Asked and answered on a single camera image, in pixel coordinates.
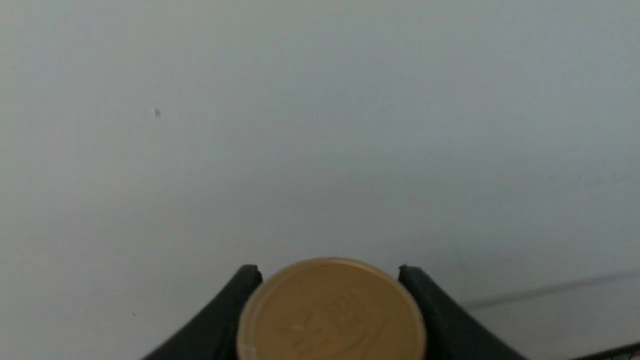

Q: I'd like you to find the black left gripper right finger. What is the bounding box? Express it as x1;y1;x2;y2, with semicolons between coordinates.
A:
398;265;525;360

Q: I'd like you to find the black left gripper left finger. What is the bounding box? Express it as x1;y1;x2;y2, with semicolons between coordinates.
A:
144;265;263;360

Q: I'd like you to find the amber cooking wine bottle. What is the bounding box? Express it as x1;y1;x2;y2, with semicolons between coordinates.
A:
237;257;428;360

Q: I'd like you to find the black wire mesh shelf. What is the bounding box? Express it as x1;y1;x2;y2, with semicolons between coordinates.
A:
576;342;640;360

